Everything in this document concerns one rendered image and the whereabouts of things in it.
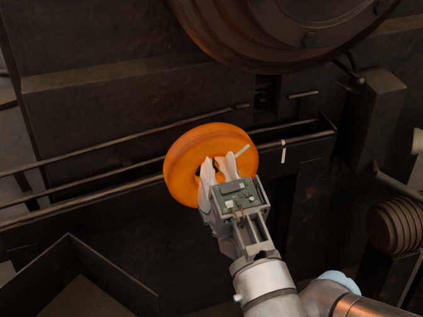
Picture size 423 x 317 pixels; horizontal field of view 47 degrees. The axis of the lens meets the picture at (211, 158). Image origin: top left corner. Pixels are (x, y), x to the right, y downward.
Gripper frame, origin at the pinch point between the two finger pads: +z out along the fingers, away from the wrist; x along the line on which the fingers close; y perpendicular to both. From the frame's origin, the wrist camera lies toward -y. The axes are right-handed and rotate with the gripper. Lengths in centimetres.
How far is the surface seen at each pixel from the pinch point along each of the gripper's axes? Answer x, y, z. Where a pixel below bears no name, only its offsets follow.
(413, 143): -49, -19, 4
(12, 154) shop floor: 53, -112, 94
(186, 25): -0.7, 11.9, 17.7
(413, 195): -48, -28, -4
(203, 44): -3.3, 8.2, 16.7
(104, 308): 21.7, -20.7, -11.9
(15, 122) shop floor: 51, -117, 116
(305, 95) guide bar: -28.5, -14.4, 19.3
